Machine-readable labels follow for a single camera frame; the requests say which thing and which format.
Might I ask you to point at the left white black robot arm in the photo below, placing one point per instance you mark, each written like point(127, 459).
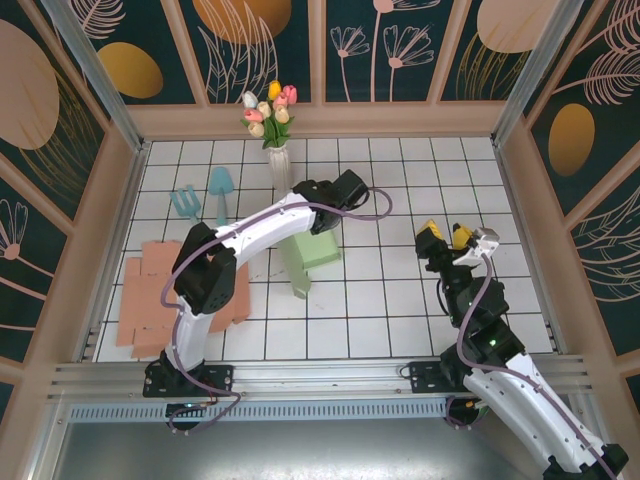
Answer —
point(260, 220)

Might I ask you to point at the green paper box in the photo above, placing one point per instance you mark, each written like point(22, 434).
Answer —
point(310, 250)

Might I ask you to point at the aluminium frame post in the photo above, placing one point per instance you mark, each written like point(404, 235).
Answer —
point(520, 95)
point(107, 100)

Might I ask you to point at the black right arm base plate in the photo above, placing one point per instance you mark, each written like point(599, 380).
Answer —
point(422, 380)

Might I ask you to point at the teal toy garden fork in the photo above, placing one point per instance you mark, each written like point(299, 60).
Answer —
point(187, 205)

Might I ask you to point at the pink paper box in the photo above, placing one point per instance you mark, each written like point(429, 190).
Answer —
point(145, 300)

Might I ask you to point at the artificial tulip bouquet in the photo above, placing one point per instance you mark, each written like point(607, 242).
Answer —
point(272, 112)

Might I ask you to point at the white ribbed vase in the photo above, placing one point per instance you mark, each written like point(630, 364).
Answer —
point(280, 170)

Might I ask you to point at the teal toy garden trowel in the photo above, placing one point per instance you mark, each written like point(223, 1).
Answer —
point(221, 182)

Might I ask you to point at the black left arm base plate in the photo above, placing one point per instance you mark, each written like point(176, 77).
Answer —
point(220, 380)

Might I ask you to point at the aluminium mounting rail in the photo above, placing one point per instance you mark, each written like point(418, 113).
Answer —
point(280, 377)

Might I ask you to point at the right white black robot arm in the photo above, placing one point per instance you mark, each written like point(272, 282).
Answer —
point(525, 400)

